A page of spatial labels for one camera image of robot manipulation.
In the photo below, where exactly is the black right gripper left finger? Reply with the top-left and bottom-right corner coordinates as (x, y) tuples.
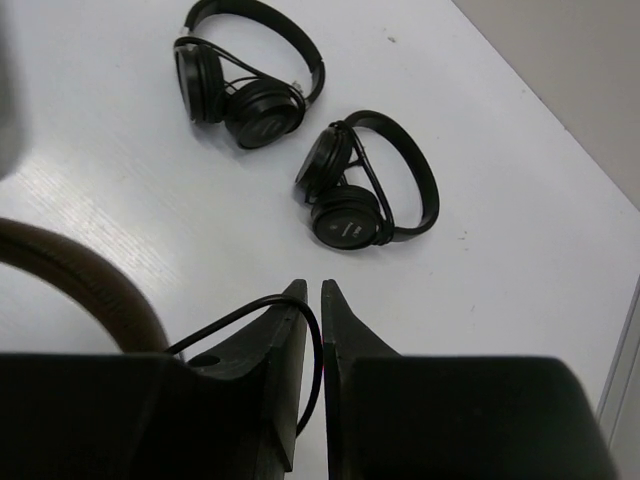
(1, 280), (308, 479)

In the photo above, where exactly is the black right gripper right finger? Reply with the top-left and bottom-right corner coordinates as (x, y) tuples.
(321, 280), (618, 479)

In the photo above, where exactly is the thin black headphone cable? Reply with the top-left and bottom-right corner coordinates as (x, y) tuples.
(167, 294), (326, 441)

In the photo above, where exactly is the brown silver over-ear headphones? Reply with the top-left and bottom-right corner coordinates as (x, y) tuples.
(1, 218), (169, 353)

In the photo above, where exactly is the black on-ear headphones right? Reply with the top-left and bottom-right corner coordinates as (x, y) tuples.
(295, 110), (440, 251)

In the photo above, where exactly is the black on-ear headphones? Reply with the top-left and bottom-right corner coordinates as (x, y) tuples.
(173, 1), (326, 150)
(295, 110), (440, 251)

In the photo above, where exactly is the black on-ear headphones left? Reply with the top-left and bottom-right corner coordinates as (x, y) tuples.
(173, 1), (326, 150)

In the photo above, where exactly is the aluminium side rail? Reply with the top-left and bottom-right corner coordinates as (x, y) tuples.
(594, 274), (640, 441)

